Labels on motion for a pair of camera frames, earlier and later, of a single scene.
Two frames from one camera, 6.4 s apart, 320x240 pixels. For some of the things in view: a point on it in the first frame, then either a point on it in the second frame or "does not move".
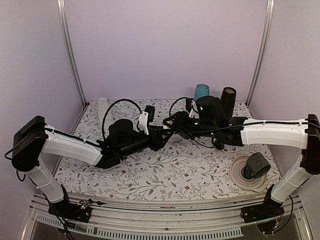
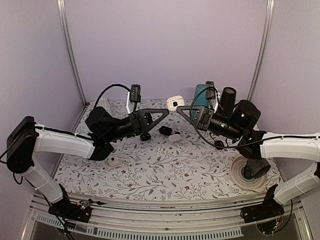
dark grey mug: [257, 166] does not move
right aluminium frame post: [262, 51] does not move
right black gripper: [179, 123] → [204, 115]
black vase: [228, 100] does not move
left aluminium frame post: [68, 48] does not move
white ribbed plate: [255, 184] does not move
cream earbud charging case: [165, 127] → [173, 101]
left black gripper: [155, 145] → [142, 121]
